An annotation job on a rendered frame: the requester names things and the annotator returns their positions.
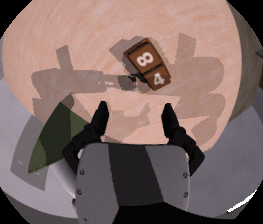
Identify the brown number cube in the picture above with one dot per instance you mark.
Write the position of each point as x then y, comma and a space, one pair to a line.
157, 77
144, 58

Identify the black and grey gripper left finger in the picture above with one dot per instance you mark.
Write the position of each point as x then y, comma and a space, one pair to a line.
91, 132

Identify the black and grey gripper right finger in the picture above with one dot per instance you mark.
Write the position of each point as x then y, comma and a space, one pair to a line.
177, 135

